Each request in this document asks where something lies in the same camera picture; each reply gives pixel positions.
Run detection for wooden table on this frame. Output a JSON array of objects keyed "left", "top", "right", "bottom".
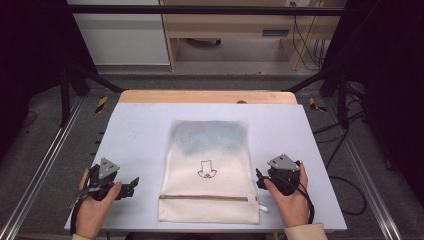
[{"left": 118, "top": 88, "right": 299, "bottom": 105}]

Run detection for black hanging desk cables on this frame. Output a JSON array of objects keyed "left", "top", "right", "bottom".
[{"left": 290, "top": 1, "right": 327, "bottom": 72}]

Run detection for pale blue table mat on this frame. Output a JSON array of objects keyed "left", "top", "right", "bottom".
[{"left": 63, "top": 102, "right": 348, "bottom": 233}]

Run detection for black metal stand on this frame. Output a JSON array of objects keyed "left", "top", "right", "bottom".
[
  {"left": 59, "top": 62, "right": 125, "bottom": 128},
  {"left": 285, "top": 64, "right": 352, "bottom": 130}
]

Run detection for white cabinet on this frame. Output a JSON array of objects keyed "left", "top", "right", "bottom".
[{"left": 66, "top": 0, "right": 171, "bottom": 67}]

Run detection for light wooden desk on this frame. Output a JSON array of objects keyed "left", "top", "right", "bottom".
[{"left": 159, "top": 0, "right": 348, "bottom": 72}]

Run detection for white mesh laundry bag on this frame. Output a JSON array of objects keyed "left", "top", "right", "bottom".
[{"left": 158, "top": 119, "right": 270, "bottom": 225}]

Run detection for yellow-handled tool left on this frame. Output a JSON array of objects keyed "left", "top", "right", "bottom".
[{"left": 94, "top": 95, "right": 110, "bottom": 115}]

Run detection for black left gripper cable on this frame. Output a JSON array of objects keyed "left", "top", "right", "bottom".
[{"left": 68, "top": 184, "right": 92, "bottom": 236}]

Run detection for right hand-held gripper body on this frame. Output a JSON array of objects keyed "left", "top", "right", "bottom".
[{"left": 266, "top": 153, "right": 301, "bottom": 197}]

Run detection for yellow-handled tool right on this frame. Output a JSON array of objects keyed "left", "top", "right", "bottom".
[{"left": 307, "top": 97, "right": 328, "bottom": 113}]

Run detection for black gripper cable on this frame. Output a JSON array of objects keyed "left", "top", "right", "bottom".
[
  {"left": 283, "top": 178, "right": 316, "bottom": 225},
  {"left": 68, "top": 184, "right": 92, "bottom": 236}
]

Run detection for black horizontal frame bar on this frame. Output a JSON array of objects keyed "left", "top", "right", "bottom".
[{"left": 65, "top": 4, "right": 348, "bottom": 17}]

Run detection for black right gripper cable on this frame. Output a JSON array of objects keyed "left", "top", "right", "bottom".
[{"left": 283, "top": 178, "right": 316, "bottom": 225}]

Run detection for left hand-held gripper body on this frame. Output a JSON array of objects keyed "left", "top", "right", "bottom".
[{"left": 78, "top": 157, "right": 126, "bottom": 202}]

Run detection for person's left hand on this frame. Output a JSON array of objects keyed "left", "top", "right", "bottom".
[{"left": 74, "top": 168, "right": 123, "bottom": 240}]

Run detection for aluminium floor rail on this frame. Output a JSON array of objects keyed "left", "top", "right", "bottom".
[
  {"left": 0, "top": 96, "right": 85, "bottom": 240},
  {"left": 324, "top": 96, "right": 405, "bottom": 240}
]

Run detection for yellow-handled tool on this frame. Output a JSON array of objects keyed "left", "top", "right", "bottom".
[
  {"left": 307, "top": 97, "right": 328, "bottom": 113},
  {"left": 94, "top": 95, "right": 110, "bottom": 115}
]

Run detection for person's right hand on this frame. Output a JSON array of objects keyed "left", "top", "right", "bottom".
[{"left": 263, "top": 161, "right": 312, "bottom": 229}]

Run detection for dark curtain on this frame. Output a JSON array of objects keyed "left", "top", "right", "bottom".
[
  {"left": 321, "top": 0, "right": 424, "bottom": 208},
  {"left": 0, "top": 0, "right": 99, "bottom": 161}
]

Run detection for grey desk label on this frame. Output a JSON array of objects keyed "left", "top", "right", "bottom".
[{"left": 261, "top": 28, "right": 291, "bottom": 38}]

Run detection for thin black floor cable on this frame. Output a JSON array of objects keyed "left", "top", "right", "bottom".
[{"left": 19, "top": 109, "right": 38, "bottom": 130}]

